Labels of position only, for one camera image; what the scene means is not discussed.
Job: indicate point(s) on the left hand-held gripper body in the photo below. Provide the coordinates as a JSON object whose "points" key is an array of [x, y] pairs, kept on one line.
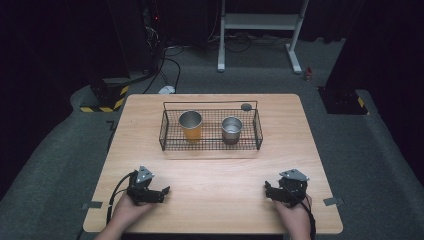
{"points": [[141, 188]]}

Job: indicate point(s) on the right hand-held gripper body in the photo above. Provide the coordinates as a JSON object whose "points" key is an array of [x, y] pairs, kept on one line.
{"points": [[293, 190]]}

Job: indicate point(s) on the silver metal cup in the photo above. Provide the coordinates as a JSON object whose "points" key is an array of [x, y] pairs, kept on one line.
{"points": [[232, 129]]}

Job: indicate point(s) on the yellow metal cup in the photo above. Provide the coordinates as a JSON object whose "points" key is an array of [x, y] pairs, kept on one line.
{"points": [[190, 125]]}

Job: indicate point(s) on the person's left hand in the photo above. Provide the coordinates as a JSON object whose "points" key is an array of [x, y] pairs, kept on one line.
{"points": [[128, 213]]}

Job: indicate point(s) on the person's right hand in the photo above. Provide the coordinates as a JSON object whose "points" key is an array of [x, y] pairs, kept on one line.
{"points": [[295, 218]]}

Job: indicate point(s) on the grey tape strip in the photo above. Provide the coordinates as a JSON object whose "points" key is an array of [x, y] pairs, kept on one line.
{"points": [[91, 205], [333, 201]]}

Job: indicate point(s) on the round grey basket knob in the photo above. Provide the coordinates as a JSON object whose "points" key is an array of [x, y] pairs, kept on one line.
{"points": [[246, 107]]}

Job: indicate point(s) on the black yellow striped base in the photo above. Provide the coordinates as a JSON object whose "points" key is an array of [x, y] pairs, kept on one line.
{"points": [[106, 96]]}

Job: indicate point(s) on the white power adapter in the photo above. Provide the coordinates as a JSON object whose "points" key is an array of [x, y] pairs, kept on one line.
{"points": [[166, 89]]}

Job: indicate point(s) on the black base with yellow mark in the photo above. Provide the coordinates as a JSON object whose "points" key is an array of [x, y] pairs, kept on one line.
{"points": [[343, 101]]}

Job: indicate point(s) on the small red object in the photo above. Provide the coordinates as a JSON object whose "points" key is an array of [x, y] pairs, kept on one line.
{"points": [[308, 74]]}

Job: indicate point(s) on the dark equipment rack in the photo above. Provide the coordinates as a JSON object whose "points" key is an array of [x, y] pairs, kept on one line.
{"points": [[146, 36]]}

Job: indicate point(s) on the white metal stand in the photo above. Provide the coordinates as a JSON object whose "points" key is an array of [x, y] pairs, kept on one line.
{"points": [[260, 21]]}

